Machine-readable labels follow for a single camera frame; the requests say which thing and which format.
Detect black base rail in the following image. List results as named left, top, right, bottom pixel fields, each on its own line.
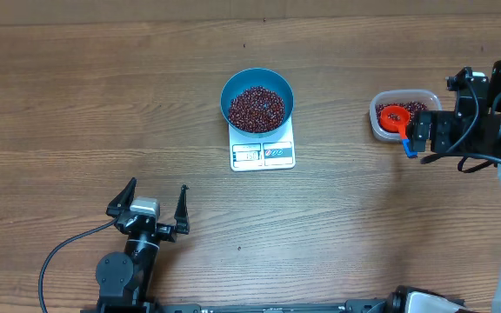
left=80, top=299, right=386, bottom=313

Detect red scoop blue handle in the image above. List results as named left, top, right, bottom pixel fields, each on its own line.
left=379, top=105, right=418, bottom=159

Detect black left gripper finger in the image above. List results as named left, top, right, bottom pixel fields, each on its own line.
left=106, top=177, right=137, bottom=217
left=174, top=184, right=190, bottom=235

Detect clear plastic food container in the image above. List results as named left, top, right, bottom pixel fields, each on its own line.
left=369, top=89, right=442, bottom=143

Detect red beans in bowl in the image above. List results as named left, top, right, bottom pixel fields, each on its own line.
left=228, top=86, right=285, bottom=133

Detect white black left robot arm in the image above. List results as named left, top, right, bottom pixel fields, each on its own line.
left=94, top=178, right=190, bottom=313

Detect white digital kitchen scale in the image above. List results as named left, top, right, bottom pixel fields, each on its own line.
left=229, top=117, right=296, bottom=172

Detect red adzuki beans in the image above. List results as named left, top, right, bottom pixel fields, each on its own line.
left=375, top=101, right=428, bottom=122

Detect teal plastic bowl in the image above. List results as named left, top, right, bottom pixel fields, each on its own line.
left=220, top=68, right=295, bottom=137

